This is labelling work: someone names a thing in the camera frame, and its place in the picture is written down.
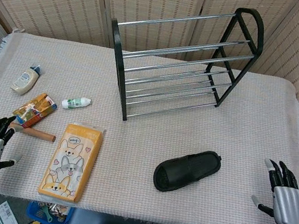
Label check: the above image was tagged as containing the colourful orange snack box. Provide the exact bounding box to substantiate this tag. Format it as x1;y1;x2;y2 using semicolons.
10;87;60;133

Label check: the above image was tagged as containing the small white green bottle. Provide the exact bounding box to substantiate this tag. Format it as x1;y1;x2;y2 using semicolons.
60;93;93;114

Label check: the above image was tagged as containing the brown wooden stick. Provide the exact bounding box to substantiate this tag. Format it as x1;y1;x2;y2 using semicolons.
8;121;58;144

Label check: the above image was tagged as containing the silver foil snack bag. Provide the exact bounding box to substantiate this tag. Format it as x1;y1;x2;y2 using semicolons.
46;202;70;218

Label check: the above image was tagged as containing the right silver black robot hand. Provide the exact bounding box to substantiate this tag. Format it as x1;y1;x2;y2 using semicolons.
247;156;299;224

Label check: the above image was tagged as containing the blue plastic basket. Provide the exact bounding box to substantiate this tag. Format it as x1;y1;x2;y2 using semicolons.
24;199;75;224

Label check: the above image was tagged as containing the orange corgi tissue pack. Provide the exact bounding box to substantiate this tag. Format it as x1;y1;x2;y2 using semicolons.
37;119;106;206

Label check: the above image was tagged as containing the black slipper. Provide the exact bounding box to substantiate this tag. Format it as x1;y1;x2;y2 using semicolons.
150;142;223;201

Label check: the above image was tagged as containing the black chrome shoe rack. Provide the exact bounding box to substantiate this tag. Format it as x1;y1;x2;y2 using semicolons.
95;0;270;143

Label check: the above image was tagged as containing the pale woven tablecloth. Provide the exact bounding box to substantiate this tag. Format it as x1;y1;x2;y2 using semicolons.
0;25;299;224

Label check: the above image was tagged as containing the green white paper box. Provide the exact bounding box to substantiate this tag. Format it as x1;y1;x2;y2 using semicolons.
0;200;24;224

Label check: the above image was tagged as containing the cream squeeze bottle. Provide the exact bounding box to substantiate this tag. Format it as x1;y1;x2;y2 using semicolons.
9;61;43;98

